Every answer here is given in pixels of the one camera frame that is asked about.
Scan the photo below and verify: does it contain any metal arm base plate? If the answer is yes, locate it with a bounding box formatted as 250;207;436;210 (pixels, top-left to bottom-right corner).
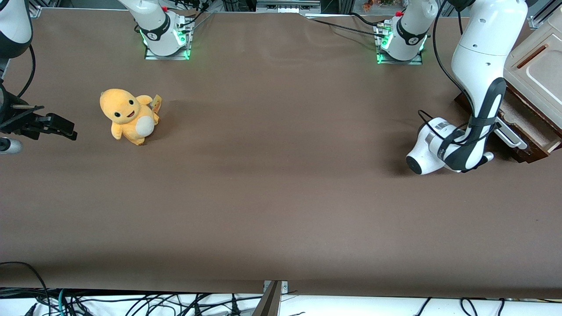
144;43;192;61
376;52;424;65

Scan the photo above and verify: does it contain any black looped cable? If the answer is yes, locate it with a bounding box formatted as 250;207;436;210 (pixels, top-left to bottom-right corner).
0;262;50;316

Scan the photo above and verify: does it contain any grey electronics box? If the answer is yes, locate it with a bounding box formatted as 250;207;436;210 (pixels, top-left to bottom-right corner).
256;0;322;14

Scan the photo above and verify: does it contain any white drawer handle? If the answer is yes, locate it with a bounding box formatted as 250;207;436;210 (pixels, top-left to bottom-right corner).
495;122;528;151

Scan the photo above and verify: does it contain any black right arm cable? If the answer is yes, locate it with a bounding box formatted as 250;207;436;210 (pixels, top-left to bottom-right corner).
17;43;36;99

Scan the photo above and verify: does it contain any grey metal beam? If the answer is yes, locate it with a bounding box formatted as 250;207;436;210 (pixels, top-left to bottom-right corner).
251;281;282;316

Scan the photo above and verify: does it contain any long black table cable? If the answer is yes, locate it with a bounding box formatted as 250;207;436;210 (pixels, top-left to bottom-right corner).
306;17;387;38

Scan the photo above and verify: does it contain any brown table cover sheet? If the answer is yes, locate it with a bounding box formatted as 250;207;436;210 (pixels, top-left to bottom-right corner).
0;8;562;299

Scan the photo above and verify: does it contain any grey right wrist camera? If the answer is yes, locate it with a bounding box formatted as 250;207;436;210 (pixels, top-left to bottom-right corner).
0;137;23;154

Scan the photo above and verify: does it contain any yellow plush toy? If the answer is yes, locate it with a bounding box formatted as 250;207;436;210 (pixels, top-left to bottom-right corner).
99;88;159;146

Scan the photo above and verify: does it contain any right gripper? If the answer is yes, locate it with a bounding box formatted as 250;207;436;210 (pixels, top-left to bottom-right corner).
0;83;78;141

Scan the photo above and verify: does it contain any short black table cable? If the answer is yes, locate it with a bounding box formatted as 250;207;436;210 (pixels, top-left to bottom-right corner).
349;12;385;28

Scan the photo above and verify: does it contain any small metal bracket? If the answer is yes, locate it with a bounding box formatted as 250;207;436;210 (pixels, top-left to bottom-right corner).
263;280;289;295

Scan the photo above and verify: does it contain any thin grey base cable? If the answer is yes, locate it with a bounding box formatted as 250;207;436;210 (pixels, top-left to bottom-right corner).
178;9;216;35

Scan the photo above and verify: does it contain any dark wooden drawer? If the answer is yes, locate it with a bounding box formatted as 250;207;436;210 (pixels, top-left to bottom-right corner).
454;90;562;164

